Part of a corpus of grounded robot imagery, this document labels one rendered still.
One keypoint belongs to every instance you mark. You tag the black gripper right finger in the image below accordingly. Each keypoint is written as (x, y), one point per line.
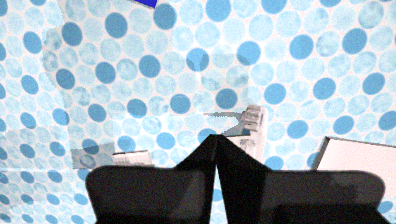
(251, 190)

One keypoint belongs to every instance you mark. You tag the dark blue flat block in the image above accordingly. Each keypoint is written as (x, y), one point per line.
(150, 3)

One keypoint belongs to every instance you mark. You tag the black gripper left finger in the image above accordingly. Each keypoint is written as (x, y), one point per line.
(184, 191)

